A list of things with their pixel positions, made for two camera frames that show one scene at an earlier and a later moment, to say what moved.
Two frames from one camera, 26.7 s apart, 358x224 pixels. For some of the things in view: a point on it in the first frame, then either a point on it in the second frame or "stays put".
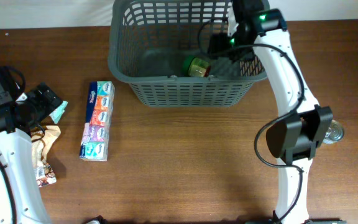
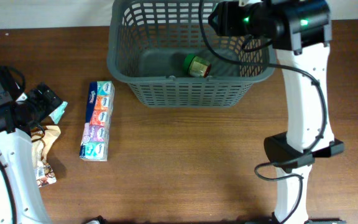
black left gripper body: x=40 y=106 stays put
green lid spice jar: x=192 y=66 stays put
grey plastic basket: x=149 y=41 stays put
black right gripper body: x=219 y=40 -> x=242 y=22
